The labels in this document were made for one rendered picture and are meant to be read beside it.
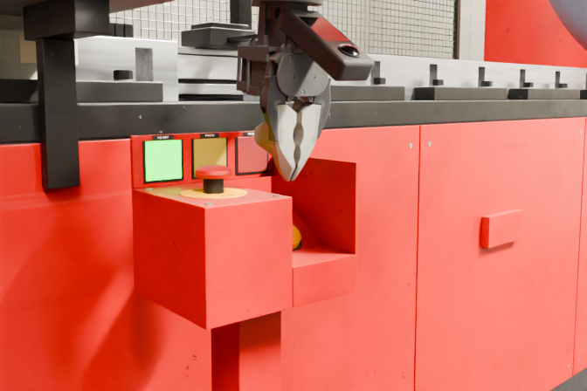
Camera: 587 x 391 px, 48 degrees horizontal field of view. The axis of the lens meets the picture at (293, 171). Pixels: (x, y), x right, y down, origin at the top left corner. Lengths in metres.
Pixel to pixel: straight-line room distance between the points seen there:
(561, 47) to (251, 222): 2.20
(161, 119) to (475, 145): 0.77
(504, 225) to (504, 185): 0.09
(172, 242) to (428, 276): 0.79
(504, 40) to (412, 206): 1.65
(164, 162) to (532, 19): 2.21
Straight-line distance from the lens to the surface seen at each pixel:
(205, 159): 0.79
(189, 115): 0.93
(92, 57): 0.99
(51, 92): 0.81
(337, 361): 1.22
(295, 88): 0.72
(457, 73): 1.61
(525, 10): 2.83
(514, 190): 1.62
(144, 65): 1.06
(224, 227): 0.63
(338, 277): 0.74
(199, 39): 1.38
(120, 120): 0.87
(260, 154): 0.84
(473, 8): 4.81
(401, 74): 1.44
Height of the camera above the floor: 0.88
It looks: 6 degrees down
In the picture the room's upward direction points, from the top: straight up
